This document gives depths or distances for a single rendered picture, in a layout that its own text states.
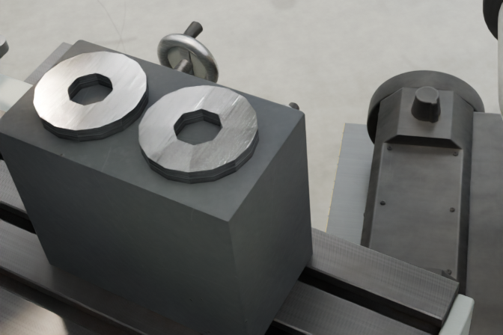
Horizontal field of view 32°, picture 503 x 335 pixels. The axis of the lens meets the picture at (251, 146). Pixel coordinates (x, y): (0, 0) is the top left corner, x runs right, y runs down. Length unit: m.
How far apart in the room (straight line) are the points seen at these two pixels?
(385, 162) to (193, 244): 0.73
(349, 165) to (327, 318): 0.84
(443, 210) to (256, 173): 0.69
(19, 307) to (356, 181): 0.87
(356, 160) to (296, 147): 0.93
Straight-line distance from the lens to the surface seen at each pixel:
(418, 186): 1.32
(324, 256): 0.81
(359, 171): 1.59
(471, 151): 1.41
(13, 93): 1.20
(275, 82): 2.35
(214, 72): 1.44
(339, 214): 1.53
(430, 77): 1.48
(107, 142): 0.67
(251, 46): 2.46
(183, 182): 0.63
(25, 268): 0.86
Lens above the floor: 1.60
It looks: 47 degrees down
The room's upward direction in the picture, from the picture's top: 7 degrees counter-clockwise
